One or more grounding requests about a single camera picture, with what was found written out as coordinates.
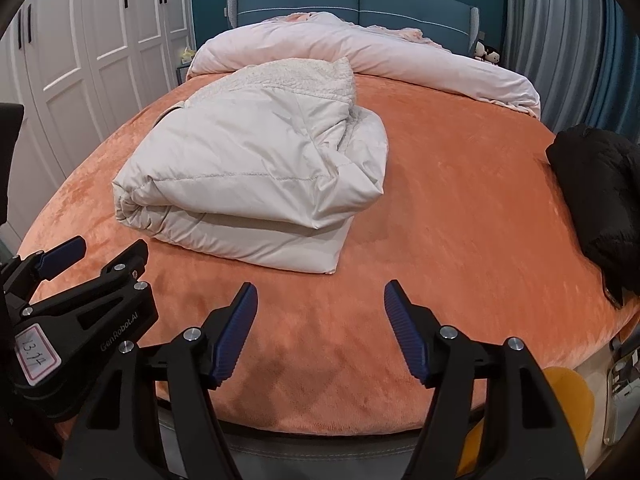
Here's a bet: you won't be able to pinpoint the yellow stool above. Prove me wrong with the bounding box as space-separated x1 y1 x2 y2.
457 367 596 471

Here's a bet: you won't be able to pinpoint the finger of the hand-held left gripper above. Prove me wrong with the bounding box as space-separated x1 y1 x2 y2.
19 239 159 362
0 236 87 307

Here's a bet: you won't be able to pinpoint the orange plush bed blanket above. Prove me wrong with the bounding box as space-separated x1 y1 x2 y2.
17 72 633 436

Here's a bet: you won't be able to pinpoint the white plastic appliance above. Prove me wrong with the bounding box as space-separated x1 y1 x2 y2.
602 335 640 452

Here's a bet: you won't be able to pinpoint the white panelled wardrobe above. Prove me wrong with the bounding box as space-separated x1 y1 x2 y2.
0 0 193 241

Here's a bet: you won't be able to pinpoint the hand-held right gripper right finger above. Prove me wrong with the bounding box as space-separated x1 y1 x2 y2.
383 280 587 480

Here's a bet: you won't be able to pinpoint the white puffer jacket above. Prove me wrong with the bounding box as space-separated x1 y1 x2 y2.
111 56 390 276

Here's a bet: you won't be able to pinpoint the pale pink duvet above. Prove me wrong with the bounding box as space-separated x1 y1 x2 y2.
186 11 542 120

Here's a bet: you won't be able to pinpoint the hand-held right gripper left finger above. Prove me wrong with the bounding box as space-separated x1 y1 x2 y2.
59 281 259 480

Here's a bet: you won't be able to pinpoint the blue upholstered headboard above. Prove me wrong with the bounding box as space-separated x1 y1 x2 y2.
226 0 482 56

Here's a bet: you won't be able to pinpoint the black and white plush toys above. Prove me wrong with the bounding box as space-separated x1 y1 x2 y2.
470 40 503 66

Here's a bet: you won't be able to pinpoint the black puffer jacket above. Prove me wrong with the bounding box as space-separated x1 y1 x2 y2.
545 123 640 309

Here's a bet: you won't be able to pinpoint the blue grey curtain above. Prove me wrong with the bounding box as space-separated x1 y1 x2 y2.
500 0 640 147

